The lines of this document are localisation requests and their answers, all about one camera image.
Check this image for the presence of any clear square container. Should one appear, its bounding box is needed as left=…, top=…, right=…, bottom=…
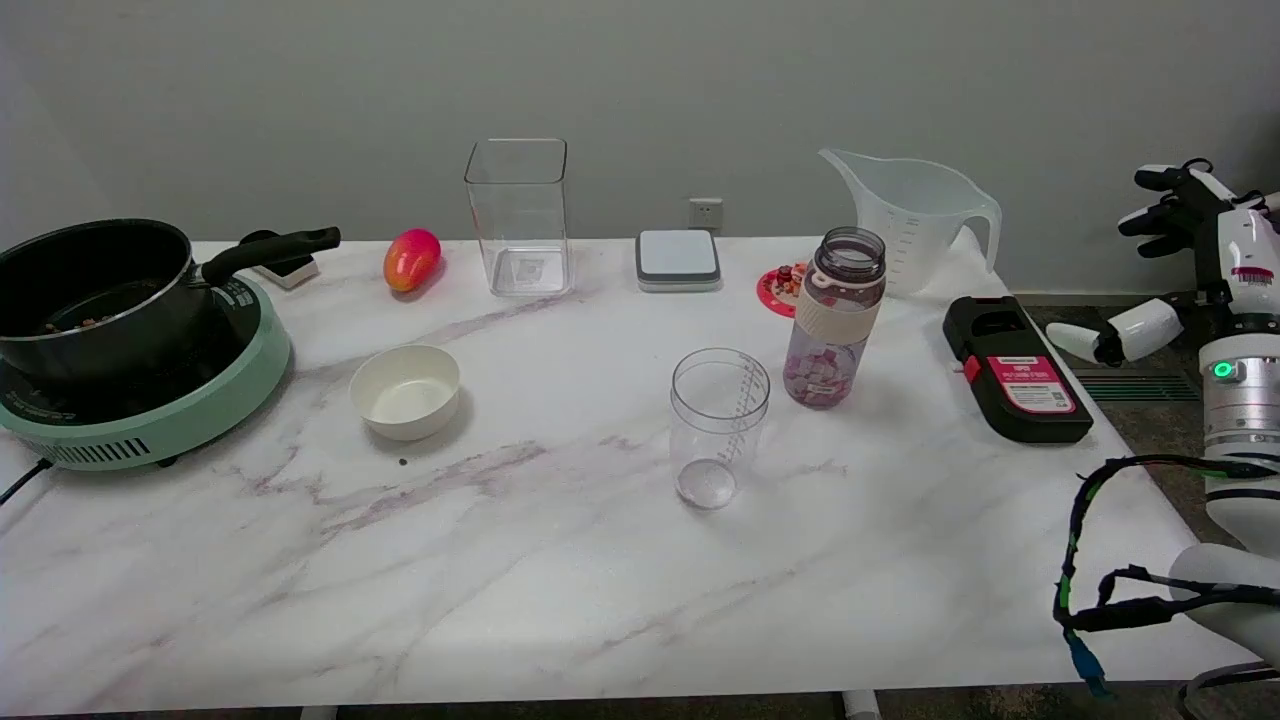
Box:
left=464, top=138, right=575, bottom=298

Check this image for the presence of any red round coaster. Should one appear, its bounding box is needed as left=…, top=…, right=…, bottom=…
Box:
left=756, top=262, right=809, bottom=319

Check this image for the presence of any black device with red label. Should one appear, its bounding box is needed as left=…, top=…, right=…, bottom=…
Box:
left=942, top=295, right=1095, bottom=445

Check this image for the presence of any black saucepan with handle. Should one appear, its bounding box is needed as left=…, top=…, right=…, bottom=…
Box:
left=0, top=218, right=342, bottom=386

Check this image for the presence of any translucent plastic measuring jug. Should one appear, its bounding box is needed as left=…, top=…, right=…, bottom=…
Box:
left=818, top=148, right=1003, bottom=297

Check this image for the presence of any floor vent grille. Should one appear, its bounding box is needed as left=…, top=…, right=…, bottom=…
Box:
left=1072, top=368, right=1203, bottom=403

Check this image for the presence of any green induction cooker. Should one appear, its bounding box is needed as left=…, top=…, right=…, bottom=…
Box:
left=0, top=272, right=293, bottom=473

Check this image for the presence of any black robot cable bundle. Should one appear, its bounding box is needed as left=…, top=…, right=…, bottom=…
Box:
left=1052, top=454, right=1280, bottom=700

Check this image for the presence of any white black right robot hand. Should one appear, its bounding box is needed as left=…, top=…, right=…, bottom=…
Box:
left=1045, top=159, right=1280, bottom=367

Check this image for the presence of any clear bottle with pink contents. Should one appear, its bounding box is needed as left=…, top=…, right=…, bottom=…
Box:
left=783, top=227, right=888, bottom=410

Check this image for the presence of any white bowl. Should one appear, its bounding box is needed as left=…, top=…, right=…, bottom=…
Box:
left=349, top=344, right=462, bottom=443

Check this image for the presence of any clear plastic measuring tumbler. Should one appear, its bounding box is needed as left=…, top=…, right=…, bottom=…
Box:
left=670, top=347, right=772, bottom=511

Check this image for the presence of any black cooker power cord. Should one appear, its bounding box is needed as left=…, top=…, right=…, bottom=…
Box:
left=0, top=457, right=53, bottom=506

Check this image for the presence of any white black small box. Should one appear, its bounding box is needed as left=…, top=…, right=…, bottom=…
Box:
left=239, top=230, right=321, bottom=291

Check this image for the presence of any white grey square lid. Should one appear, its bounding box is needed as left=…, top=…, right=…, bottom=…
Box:
left=635, top=229, right=723, bottom=294

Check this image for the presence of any red yellow toy mango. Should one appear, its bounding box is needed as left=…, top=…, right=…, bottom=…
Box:
left=383, top=228, right=443, bottom=294

